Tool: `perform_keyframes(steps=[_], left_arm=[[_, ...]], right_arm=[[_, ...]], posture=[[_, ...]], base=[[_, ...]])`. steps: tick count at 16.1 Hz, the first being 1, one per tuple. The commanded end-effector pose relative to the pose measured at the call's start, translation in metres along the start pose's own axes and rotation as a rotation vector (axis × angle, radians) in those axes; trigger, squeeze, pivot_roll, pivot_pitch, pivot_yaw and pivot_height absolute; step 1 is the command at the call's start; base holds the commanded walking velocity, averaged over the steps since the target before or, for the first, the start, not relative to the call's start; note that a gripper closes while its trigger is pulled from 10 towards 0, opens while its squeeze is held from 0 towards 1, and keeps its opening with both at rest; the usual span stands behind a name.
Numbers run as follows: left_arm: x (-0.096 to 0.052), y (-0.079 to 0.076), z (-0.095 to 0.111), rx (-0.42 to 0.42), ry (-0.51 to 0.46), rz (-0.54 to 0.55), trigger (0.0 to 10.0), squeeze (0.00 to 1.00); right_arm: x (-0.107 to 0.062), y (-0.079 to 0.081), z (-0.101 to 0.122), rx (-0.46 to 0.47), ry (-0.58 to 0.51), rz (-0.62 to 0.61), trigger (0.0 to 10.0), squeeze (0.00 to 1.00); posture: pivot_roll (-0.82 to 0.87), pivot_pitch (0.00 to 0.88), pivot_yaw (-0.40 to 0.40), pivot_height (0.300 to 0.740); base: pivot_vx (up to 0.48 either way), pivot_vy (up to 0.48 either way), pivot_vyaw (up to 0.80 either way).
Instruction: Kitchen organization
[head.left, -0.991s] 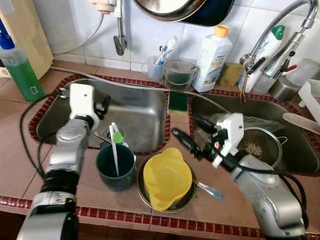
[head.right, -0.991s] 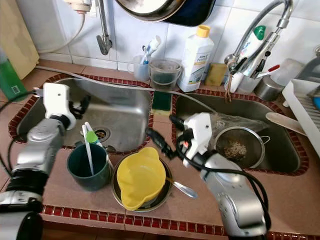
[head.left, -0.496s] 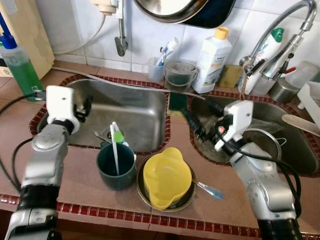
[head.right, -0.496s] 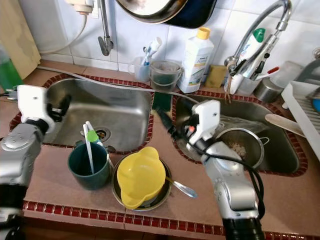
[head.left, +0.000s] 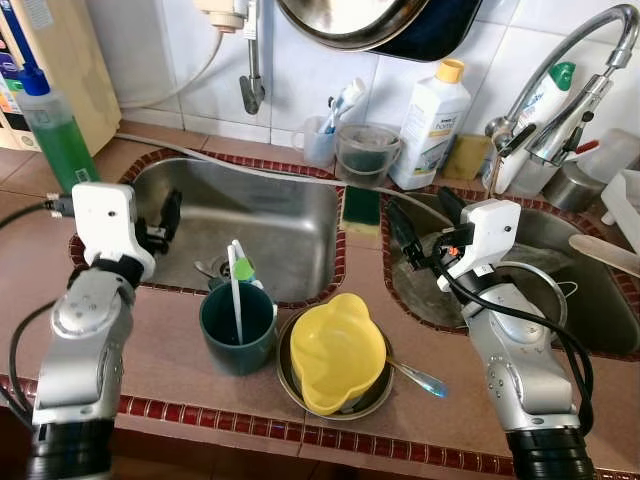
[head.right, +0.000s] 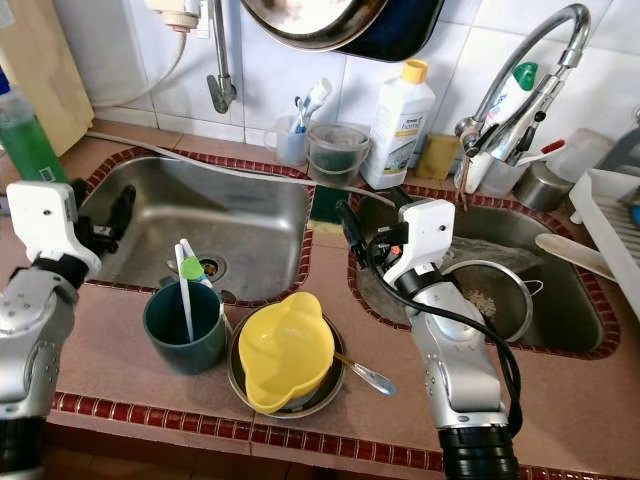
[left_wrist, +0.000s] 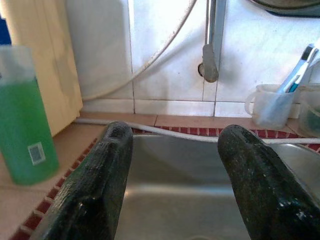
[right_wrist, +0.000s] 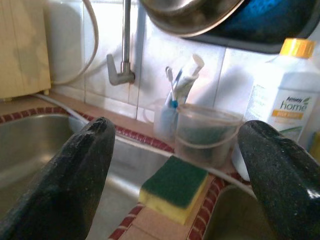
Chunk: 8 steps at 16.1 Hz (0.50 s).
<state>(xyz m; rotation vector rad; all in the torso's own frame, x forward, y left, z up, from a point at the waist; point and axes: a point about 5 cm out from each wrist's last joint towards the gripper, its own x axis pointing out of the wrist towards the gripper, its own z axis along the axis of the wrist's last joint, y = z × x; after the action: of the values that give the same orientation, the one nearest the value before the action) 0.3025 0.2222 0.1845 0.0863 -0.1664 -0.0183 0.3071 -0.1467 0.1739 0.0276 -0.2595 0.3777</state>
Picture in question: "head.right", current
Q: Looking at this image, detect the tan sponge block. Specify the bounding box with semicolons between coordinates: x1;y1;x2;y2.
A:
415;133;461;181

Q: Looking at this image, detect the steel cup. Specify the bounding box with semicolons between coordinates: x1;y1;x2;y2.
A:
512;160;576;213

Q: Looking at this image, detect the green and yellow sponge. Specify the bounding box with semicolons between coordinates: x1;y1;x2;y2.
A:
310;185;346;226

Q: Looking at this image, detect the clear small plastic bucket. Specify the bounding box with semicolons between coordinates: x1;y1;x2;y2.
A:
305;122;371;188

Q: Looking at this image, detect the white and green utensil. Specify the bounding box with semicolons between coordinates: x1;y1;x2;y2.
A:
180;238;206;291

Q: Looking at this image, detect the steel fork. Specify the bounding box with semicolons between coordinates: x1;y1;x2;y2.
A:
335;352;398;397

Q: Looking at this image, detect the white bottle green cap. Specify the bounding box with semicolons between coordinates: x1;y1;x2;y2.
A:
463;62;541;196

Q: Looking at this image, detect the chrome wall tap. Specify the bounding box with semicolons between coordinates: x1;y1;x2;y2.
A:
165;0;239;116

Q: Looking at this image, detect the pale slim utensil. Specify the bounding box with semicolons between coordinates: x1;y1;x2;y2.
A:
175;243;195;343

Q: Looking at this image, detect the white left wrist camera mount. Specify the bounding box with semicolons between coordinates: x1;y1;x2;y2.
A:
7;180;103;281

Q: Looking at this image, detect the white bottle yellow cap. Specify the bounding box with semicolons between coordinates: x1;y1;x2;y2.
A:
360;58;437;191

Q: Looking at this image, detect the white dish rack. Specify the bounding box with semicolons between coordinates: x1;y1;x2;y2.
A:
568;168;640;321

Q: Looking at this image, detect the yellow plastic bowl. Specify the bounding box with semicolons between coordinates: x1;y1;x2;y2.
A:
238;290;336;415

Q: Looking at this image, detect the green dish soap bottle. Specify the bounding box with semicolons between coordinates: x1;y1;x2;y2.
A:
0;70;69;186

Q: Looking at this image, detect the clear toothbrush cup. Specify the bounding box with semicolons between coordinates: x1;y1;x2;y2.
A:
273;78;333;167

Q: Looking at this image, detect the steel mesh strainer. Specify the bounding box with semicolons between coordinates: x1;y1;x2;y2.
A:
445;260;544;343

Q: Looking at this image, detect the steel sink basin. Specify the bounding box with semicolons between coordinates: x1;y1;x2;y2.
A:
75;150;326;306
345;185;623;361

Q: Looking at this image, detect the shallow steel bowl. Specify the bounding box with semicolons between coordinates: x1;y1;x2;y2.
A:
226;310;346;421

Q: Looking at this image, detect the chrome sink faucet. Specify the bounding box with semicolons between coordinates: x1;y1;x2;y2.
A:
453;3;593;196

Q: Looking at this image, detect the hanging steel pan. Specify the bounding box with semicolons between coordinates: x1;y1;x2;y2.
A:
240;0;446;63

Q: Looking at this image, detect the pale wooden spatula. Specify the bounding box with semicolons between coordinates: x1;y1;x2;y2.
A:
535;233;616;281

